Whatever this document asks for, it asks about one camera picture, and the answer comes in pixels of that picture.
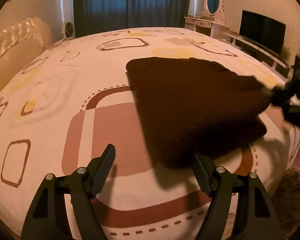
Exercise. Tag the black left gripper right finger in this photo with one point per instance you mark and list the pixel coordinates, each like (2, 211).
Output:
(255, 216)

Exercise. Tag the brown argyle knit sweater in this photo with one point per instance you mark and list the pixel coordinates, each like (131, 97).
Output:
(192, 106)

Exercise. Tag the white tv stand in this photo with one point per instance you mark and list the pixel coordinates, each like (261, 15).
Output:
(268, 59)

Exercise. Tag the black flat screen television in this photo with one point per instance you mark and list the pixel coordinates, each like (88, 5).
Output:
(265, 31)

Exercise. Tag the patterned white bed sheet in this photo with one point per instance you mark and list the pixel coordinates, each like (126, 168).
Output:
(64, 107)

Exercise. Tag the white vanity dressing table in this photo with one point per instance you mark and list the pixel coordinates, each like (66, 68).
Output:
(209, 26)

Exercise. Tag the oval vanity mirror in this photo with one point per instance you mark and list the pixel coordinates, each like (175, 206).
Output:
(213, 9)

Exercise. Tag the cream tufted leather headboard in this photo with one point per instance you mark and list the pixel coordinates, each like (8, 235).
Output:
(20, 44)

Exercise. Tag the small round desk fan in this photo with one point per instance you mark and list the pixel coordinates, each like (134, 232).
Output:
(68, 30)

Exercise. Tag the dark blue window curtain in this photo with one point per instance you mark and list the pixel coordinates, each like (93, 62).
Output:
(97, 16)

